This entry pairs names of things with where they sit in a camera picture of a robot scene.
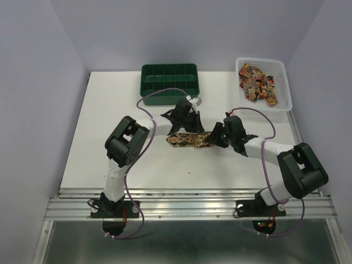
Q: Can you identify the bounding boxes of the white perforated plastic basket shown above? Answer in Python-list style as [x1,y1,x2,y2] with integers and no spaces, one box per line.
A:
[235,58,292,112]

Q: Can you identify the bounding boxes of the green divided plastic tray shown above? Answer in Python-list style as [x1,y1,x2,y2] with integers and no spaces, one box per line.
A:
[140,63,200,106]

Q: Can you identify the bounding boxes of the paisley flamingo patterned tie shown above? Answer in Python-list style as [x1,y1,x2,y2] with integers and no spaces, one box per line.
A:
[166,131,213,148]

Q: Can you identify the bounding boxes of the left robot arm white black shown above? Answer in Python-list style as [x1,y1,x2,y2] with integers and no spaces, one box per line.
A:
[98,96,205,217]

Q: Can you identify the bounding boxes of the aluminium mounting rail frame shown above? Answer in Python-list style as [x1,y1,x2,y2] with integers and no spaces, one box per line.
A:
[34,188,351,263]

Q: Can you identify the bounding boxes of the colourful patterned tie in basket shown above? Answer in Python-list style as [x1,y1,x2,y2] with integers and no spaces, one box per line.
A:
[239,63,278,107]

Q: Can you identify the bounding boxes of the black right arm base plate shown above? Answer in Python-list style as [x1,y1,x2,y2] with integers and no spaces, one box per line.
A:
[233,200,287,218]

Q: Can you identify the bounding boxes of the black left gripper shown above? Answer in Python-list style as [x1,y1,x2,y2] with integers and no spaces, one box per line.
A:
[180,111,204,133]

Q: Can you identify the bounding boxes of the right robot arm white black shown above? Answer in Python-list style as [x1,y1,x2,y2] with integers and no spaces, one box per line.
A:
[208,115,329,215]

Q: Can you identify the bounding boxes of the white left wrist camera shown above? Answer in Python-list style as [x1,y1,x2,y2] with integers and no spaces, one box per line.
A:
[189,97,202,108]

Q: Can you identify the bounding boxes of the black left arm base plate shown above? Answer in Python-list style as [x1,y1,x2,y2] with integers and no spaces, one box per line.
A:
[87,199,140,219]

